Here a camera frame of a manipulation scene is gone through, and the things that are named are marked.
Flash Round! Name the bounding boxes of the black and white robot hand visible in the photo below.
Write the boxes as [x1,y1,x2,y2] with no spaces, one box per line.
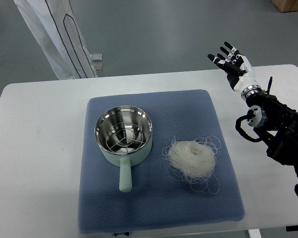
[208,42,259,93]

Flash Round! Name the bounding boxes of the white vermicelli nest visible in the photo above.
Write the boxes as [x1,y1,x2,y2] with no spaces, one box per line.
[162,135,222,194]

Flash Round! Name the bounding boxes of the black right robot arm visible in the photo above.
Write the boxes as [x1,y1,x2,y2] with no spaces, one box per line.
[235,83,298,197]

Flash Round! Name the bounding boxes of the mint green pot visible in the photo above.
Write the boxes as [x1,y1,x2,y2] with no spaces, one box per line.
[94,106,153,192]

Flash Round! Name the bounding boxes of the lower metal floor plate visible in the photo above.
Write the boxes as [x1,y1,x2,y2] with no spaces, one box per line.
[93,62,103,72]

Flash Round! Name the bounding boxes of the metal floor plate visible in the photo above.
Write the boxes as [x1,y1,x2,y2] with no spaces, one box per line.
[90,53,102,62]
[93,62,103,72]

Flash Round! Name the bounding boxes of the upper metal floor plate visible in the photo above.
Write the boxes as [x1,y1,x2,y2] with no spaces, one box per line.
[90,53,102,62]

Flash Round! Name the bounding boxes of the blue fabric mat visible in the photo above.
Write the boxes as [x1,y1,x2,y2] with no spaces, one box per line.
[78,90,245,234]

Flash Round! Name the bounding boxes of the white table leg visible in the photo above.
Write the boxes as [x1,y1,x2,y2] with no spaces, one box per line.
[248,229,262,238]

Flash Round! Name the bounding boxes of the black table control panel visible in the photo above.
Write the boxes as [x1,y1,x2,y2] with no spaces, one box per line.
[286,225,298,232]

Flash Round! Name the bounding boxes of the white cloth with black lines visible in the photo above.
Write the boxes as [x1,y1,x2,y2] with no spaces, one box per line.
[14,0,97,80]

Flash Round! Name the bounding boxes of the wire steaming rack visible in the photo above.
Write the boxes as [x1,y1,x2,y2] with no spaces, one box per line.
[104,126,146,154]

